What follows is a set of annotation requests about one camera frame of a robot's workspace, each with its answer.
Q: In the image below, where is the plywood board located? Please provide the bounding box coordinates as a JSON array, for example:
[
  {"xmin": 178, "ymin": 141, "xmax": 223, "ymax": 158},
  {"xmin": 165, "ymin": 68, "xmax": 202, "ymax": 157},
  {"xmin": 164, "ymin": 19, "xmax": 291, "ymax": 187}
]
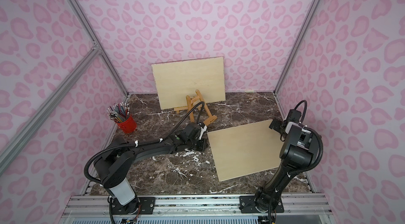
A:
[
  {"xmin": 207, "ymin": 120, "xmax": 283, "ymax": 181},
  {"xmin": 152, "ymin": 57, "xmax": 226, "ymax": 110}
]

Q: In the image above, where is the wooden easel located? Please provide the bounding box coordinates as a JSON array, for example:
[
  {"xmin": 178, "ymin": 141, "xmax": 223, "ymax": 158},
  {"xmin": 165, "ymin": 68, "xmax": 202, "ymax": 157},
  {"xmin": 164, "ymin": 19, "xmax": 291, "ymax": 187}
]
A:
[
  {"xmin": 186, "ymin": 90, "xmax": 217, "ymax": 127},
  {"xmin": 174, "ymin": 106, "xmax": 188, "ymax": 114}
]

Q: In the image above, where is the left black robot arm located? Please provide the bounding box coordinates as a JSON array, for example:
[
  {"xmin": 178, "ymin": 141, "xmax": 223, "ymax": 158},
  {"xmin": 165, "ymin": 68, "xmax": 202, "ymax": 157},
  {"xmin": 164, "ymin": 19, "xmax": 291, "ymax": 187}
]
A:
[{"xmin": 83, "ymin": 122, "xmax": 207, "ymax": 215}]

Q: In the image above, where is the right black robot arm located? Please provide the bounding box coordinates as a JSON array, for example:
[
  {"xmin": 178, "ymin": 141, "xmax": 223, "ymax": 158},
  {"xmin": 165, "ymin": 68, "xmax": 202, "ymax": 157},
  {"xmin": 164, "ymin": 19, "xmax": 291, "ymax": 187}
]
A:
[{"xmin": 255, "ymin": 109, "xmax": 323, "ymax": 213}]

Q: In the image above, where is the red metal bucket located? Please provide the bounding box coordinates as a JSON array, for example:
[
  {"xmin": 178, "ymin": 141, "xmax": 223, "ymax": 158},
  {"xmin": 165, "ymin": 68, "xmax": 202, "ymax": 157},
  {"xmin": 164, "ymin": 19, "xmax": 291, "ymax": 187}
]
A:
[{"xmin": 117, "ymin": 115, "xmax": 137, "ymax": 134}]

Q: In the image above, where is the coloured pencils bundle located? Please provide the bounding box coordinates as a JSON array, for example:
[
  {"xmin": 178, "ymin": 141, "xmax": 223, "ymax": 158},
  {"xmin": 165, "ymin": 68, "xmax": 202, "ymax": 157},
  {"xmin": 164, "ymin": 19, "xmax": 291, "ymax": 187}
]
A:
[{"xmin": 107, "ymin": 102, "xmax": 130, "ymax": 123}]

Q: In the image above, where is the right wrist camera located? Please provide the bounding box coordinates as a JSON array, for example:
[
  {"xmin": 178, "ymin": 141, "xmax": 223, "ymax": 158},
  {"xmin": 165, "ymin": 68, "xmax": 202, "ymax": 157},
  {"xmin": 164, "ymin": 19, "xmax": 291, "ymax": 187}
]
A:
[{"xmin": 285, "ymin": 122, "xmax": 311, "ymax": 135}]

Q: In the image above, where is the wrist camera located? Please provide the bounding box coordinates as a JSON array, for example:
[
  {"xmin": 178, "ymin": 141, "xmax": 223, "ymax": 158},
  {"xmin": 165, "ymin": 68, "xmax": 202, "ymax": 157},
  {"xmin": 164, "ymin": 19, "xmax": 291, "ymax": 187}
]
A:
[
  {"xmin": 285, "ymin": 122, "xmax": 311, "ymax": 135},
  {"xmin": 198, "ymin": 124, "xmax": 207, "ymax": 140}
]

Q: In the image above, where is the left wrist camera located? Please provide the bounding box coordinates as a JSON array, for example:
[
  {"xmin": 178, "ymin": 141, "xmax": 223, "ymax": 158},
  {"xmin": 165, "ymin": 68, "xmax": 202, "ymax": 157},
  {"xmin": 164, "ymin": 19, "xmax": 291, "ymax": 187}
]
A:
[{"xmin": 198, "ymin": 124, "xmax": 207, "ymax": 140}]

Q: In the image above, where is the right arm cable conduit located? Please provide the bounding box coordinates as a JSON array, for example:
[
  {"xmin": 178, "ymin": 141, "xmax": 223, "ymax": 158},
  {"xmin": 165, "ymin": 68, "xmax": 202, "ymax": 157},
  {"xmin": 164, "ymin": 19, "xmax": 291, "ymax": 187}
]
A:
[{"xmin": 284, "ymin": 99, "xmax": 325, "ymax": 177}]

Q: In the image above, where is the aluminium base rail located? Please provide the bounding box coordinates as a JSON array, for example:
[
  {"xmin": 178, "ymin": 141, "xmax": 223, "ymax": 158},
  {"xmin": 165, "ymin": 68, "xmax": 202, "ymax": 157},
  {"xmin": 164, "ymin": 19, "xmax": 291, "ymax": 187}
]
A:
[{"xmin": 59, "ymin": 193, "xmax": 336, "ymax": 224}]

